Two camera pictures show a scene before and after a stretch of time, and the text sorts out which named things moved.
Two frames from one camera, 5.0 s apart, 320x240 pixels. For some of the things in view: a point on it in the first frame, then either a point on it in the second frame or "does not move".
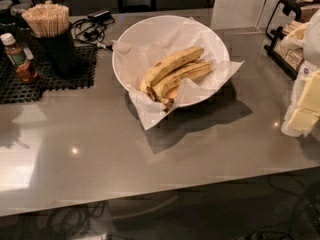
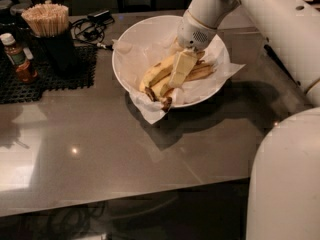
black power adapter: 100,15 does not move
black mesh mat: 13,90 does not move
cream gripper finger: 310,96 to 182,66
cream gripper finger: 303,119 to 176,47
